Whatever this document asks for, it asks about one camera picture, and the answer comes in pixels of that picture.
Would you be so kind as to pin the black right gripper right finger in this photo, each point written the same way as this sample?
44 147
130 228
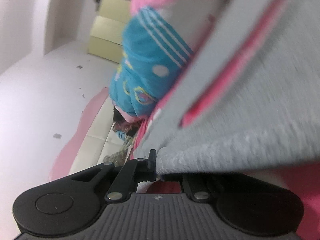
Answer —
245 203

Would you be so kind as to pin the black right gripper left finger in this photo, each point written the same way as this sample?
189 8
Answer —
71 203

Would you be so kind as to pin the grey sweatshirt garment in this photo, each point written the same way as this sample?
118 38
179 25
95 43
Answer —
237 104

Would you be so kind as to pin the hot pink bed blanket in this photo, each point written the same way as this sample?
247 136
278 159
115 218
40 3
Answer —
295 179

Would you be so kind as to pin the patterned pillow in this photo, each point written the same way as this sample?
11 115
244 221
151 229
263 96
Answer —
118 155

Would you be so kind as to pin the white padded headboard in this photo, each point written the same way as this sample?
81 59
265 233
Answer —
99 141

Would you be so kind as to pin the cream wardrobe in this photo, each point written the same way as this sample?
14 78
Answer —
105 39

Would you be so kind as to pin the blue and pink quilt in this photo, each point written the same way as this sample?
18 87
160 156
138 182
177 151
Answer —
159 41

